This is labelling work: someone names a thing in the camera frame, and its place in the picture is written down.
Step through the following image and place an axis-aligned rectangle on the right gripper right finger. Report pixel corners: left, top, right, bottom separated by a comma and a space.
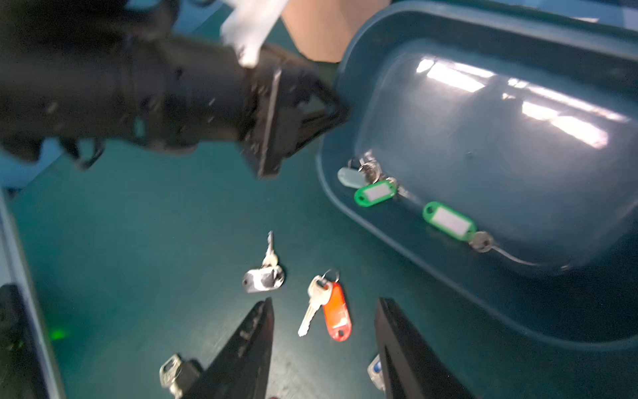
375, 298, 474, 398

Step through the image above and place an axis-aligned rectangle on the key with white tag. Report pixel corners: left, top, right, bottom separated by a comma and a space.
337, 151, 383, 190

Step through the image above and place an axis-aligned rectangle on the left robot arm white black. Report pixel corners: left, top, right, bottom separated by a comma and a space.
1, 1, 350, 178

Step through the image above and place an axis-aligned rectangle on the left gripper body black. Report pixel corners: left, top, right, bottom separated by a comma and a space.
241, 45, 349, 179

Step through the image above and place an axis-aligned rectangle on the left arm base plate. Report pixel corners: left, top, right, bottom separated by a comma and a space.
1, 284, 49, 399

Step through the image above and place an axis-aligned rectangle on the key with black tag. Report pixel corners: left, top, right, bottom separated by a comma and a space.
242, 231, 285, 294

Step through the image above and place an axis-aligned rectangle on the green tag key in box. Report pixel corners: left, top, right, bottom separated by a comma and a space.
422, 201, 542, 267
354, 177, 412, 208

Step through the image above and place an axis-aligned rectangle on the blue plastic storage box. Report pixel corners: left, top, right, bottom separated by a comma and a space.
317, 1, 637, 352

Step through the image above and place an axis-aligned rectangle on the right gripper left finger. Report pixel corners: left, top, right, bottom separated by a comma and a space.
184, 298, 275, 398

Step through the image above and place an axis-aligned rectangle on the key with red tag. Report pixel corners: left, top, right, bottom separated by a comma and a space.
297, 269, 352, 342
159, 353, 203, 399

